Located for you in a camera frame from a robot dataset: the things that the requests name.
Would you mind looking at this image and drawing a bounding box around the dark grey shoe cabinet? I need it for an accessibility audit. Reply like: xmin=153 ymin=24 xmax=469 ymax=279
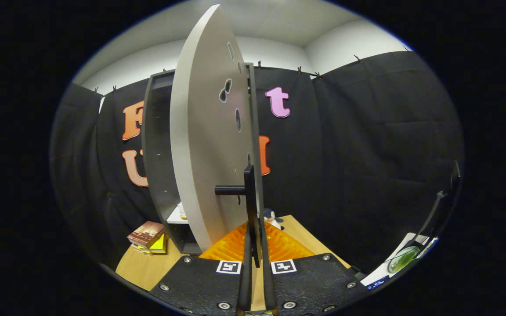
xmin=142 ymin=63 xmax=259 ymax=255

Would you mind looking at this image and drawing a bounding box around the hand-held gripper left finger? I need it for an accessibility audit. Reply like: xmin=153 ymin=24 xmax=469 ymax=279
xmin=149 ymin=222 xmax=254 ymax=316

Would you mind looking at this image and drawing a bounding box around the yellow book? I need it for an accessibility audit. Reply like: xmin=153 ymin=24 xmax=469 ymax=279
xmin=135 ymin=233 xmax=169 ymax=255

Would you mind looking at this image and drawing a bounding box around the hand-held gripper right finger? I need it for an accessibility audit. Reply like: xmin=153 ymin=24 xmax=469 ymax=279
xmin=257 ymin=220 xmax=370 ymax=316

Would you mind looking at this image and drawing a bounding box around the beige shoe cabinet door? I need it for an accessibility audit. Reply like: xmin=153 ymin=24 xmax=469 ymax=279
xmin=170 ymin=4 xmax=265 ymax=268

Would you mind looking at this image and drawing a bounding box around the penguin plush toy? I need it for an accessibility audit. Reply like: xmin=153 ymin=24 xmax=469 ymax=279
xmin=263 ymin=208 xmax=285 ymax=231

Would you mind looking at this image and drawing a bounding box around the brown cover book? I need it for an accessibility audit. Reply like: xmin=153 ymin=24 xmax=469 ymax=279
xmin=126 ymin=221 xmax=166 ymax=249

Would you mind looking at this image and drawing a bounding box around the green round object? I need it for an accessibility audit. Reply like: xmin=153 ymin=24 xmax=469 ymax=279
xmin=387 ymin=246 xmax=421 ymax=274

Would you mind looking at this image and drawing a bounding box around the row of black clips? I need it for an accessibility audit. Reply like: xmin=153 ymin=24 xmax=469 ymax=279
xmin=93 ymin=45 xmax=412 ymax=95

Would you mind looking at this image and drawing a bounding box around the black backdrop cloth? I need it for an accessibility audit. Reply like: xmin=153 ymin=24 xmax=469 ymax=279
xmin=50 ymin=50 xmax=465 ymax=273

